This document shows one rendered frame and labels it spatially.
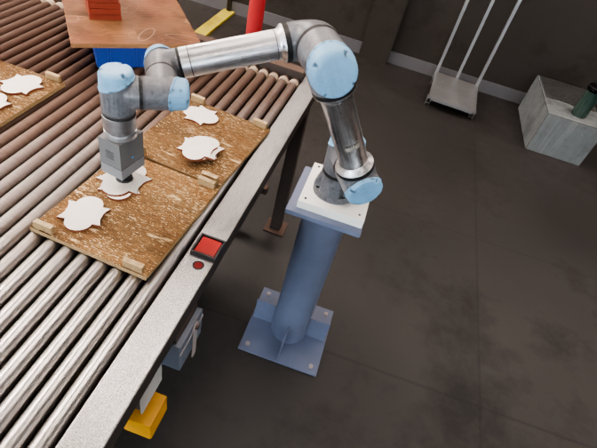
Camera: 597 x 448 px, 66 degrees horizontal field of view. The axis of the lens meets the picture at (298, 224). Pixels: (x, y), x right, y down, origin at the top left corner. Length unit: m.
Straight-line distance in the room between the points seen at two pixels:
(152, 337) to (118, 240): 0.31
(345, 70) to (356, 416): 1.53
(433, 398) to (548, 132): 2.79
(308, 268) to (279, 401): 0.63
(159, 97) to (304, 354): 1.48
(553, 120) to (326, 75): 3.47
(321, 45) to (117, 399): 0.89
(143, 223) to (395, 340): 1.51
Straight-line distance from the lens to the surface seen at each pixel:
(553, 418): 2.67
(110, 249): 1.32
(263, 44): 1.22
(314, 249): 1.72
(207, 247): 1.32
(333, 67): 1.11
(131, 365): 1.14
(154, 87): 1.11
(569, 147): 4.59
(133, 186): 1.26
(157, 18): 2.30
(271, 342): 2.24
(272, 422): 2.09
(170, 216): 1.39
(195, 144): 1.61
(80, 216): 1.40
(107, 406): 1.10
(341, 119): 1.22
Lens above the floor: 1.91
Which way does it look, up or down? 43 degrees down
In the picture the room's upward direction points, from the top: 16 degrees clockwise
